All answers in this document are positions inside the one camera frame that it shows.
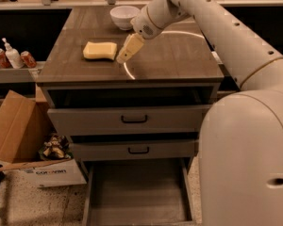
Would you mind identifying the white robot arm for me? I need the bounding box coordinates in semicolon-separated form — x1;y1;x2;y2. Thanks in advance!
117;0;283;226

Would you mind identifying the white pump soap bottle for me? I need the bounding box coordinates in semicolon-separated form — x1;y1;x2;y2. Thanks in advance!
2;38;24;69

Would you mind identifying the right red soda can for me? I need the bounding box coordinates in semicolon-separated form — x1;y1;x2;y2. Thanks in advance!
21;51;37;68

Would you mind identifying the yellow rectangular sponge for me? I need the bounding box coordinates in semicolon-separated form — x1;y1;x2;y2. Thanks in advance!
83;41;117;60

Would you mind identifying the middle grey drawer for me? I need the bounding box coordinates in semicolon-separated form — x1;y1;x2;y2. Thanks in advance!
70;139;196;161

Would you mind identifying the grey drawer cabinet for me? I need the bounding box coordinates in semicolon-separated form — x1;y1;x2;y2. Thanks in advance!
36;5;225;171

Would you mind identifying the crumpled snack bag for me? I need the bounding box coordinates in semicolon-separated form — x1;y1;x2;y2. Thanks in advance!
38;133;73;161

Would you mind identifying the white ceramic bowl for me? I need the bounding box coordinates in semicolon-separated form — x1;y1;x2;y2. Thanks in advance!
109;6;140;31

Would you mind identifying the bottom open grey drawer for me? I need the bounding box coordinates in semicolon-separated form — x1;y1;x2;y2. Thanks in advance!
82;158;196;226

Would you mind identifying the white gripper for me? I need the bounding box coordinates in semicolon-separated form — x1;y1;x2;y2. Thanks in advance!
116;6;166;64

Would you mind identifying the top grey drawer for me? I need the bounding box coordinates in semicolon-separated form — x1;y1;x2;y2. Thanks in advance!
48;105;210;136

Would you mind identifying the red soda can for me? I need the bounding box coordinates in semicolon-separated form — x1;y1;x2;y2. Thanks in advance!
0;48;10;69
21;51;37;68

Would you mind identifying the open cardboard box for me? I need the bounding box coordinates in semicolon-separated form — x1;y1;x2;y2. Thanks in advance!
0;90;86;187

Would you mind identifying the left red soda can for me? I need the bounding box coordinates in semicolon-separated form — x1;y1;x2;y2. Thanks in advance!
0;48;10;69

